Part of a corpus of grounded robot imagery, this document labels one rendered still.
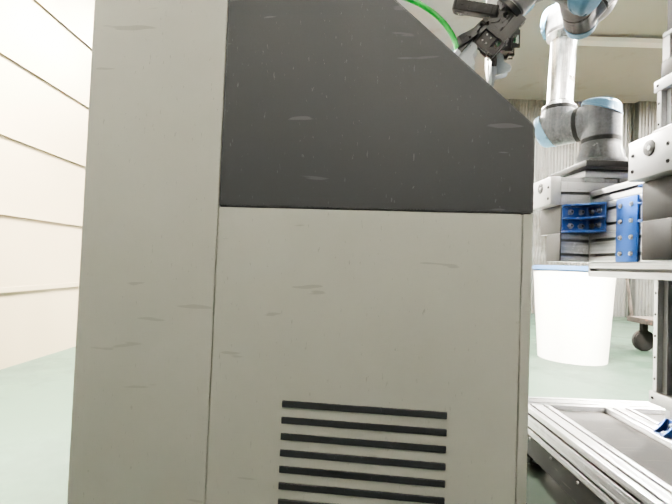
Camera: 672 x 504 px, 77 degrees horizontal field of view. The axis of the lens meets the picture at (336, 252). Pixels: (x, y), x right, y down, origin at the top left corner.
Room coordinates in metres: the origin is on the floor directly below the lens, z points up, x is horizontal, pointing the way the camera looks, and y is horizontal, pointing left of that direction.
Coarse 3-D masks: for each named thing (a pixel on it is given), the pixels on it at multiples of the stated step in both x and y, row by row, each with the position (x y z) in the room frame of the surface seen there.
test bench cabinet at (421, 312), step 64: (256, 256) 0.80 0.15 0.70; (320, 256) 0.79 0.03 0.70; (384, 256) 0.78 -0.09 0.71; (448, 256) 0.76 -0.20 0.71; (512, 256) 0.75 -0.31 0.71; (256, 320) 0.80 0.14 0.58; (320, 320) 0.79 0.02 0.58; (384, 320) 0.78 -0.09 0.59; (448, 320) 0.76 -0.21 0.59; (512, 320) 0.75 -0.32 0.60; (256, 384) 0.80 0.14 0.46; (320, 384) 0.79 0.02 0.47; (384, 384) 0.78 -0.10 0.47; (448, 384) 0.76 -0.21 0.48; (512, 384) 0.75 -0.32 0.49; (256, 448) 0.80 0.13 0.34; (320, 448) 0.79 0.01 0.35; (384, 448) 0.78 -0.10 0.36; (448, 448) 0.76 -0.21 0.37; (512, 448) 0.75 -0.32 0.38
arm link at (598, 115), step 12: (576, 108) 1.43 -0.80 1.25; (588, 108) 1.38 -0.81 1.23; (600, 108) 1.35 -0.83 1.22; (612, 108) 1.34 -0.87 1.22; (576, 120) 1.40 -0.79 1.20; (588, 120) 1.38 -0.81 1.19; (600, 120) 1.35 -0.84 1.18; (612, 120) 1.34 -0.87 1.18; (576, 132) 1.42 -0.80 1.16; (588, 132) 1.38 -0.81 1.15; (600, 132) 1.35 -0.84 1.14; (612, 132) 1.34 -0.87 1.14
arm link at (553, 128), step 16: (544, 16) 1.53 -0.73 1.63; (560, 16) 1.48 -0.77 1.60; (544, 32) 1.55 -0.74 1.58; (560, 32) 1.49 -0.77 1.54; (560, 48) 1.49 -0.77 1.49; (560, 64) 1.48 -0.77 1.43; (560, 80) 1.48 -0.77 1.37; (560, 96) 1.47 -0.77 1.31; (544, 112) 1.50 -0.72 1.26; (560, 112) 1.45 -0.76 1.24; (544, 128) 1.48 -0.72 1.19; (560, 128) 1.44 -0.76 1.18; (544, 144) 1.52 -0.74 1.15; (560, 144) 1.49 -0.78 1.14
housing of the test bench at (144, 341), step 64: (128, 0) 0.83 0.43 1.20; (192, 0) 0.82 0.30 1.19; (128, 64) 0.83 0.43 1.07; (192, 64) 0.82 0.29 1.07; (128, 128) 0.83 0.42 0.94; (192, 128) 0.82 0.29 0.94; (128, 192) 0.83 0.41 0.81; (192, 192) 0.82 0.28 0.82; (128, 256) 0.83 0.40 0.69; (192, 256) 0.81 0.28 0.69; (128, 320) 0.83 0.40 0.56; (192, 320) 0.81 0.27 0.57; (128, 384) 0.83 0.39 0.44; (192, 384) 0.81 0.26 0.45; (128, 448) 0.83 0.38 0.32; (192, 448) 0.81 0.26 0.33
